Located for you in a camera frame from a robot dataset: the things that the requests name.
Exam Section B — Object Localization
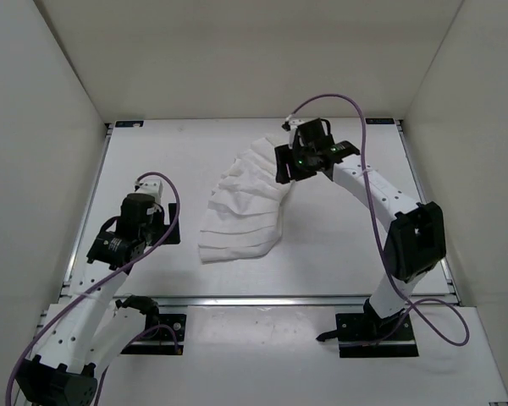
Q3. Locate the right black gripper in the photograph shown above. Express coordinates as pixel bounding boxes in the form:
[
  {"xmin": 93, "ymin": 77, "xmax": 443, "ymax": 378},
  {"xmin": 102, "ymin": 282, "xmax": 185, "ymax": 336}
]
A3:
[{"xmin": 275, "ymin": 143, "xmax": 315, "ymax": 185}]

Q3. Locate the white pleated skirt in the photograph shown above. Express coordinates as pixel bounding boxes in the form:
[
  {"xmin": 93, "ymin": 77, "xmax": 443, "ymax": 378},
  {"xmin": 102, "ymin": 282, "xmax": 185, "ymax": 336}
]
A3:
[{"xmin": 197, "ymin": 134, "xmax": 291, "ymax": 264}]

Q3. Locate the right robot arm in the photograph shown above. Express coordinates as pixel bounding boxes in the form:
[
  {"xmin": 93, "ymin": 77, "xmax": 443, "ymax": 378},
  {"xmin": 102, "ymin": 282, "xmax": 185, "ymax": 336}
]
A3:
[{"xmin": 275, "ymin": 118, "xmax": 446, "ymax": 339}]

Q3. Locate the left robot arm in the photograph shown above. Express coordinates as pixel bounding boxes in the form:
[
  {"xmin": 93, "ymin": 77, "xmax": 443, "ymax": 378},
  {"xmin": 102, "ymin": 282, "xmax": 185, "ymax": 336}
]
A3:
[{"xmin": 13, "ymin": 189, "xmax": 182, "ymax": 405}]

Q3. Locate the right corner sticker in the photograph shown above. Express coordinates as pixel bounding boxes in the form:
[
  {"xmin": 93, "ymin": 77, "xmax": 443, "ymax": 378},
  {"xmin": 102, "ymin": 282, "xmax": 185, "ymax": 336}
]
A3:
[{"xmin": 366, "ymin": 118, "xmax": 395, "ymax": 125}]

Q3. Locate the corner sticker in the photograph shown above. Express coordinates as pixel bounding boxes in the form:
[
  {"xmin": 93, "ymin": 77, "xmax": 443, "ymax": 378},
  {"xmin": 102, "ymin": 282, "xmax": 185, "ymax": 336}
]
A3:
[
  {"xmin": 366, "ymin": 118, "xmax": 395, "ymax": 125},
  {"xmin": 114, "ymin": 120, "xmax": 144, "ymax": 128}
]

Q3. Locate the left corner sticker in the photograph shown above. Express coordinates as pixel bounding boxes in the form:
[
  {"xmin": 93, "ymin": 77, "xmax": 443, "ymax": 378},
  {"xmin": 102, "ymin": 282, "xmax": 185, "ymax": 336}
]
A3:
[{"xmin": 114, "ymin": 120, "xmax": 144, "ymax": 128}]

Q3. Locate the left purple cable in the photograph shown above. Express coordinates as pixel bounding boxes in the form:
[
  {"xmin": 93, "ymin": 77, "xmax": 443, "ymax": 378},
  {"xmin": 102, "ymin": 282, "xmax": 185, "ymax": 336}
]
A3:
[{"xmin": 4, "ymin": 171, "xmax": 181, "ymax": 406}]

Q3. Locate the purple cable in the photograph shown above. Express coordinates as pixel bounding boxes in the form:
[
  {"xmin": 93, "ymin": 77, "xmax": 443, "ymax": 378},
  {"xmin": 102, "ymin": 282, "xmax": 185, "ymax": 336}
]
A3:
[
  {"xmin": 288, "ymin": 93, "xmax": 471, "ymax": 347},
  {"xmin": 4, "ymin": 171, "xmax": 181, "ymax": 406}
]

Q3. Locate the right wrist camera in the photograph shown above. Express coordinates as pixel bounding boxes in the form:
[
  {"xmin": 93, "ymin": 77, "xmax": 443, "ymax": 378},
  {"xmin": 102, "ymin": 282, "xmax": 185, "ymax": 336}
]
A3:
[{"xmin": 281, "ymin": 117, "xmax": 309, "ymax": 132}]

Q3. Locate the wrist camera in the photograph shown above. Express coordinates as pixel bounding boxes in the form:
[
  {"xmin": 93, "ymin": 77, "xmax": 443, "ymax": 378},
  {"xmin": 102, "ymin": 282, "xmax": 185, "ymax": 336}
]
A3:
[
  {"xmin": 135, "ymin": 179, "xmax": 163, "ymax": 200},
  {"xmin": 281, "ymin": 117, "xmax": 309, "ymax": 132}
]

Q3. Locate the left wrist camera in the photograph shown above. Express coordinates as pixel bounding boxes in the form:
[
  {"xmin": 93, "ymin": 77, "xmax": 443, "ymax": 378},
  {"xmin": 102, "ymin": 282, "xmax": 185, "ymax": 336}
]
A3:
[{"xmin": 135, "ymin": 179, "xmax": 163, "ymax": 200}]

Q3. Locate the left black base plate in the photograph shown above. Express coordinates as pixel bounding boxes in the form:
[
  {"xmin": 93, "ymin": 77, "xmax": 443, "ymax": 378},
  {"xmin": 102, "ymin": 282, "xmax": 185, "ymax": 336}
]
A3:
[{"xmin": 121, "ymin": 313, "xmax": 187, "ymax": 356}]

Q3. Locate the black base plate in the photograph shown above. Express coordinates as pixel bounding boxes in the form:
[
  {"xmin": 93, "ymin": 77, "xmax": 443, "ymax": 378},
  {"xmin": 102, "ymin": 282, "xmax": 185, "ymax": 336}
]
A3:
[
  {"xmin": 316, "ymin": 313, "xmax": 419, "ymax": 359},
  {"xmin": 121, "ymin": 313, "xmax": 187, "ymax": 356}
]

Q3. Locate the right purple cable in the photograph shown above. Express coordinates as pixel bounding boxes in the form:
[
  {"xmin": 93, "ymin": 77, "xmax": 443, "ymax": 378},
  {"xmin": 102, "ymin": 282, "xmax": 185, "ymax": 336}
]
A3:
[{"xmin": 288, "ymin": 93, "xmax": 471, "ymax": 347}]

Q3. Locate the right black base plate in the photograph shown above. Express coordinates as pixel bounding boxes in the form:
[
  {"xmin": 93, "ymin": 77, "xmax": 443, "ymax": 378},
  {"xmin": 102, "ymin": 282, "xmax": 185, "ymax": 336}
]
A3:
[{"xmin": 316, "ymin": 313, "xmax": 419, "ymax": 359}]

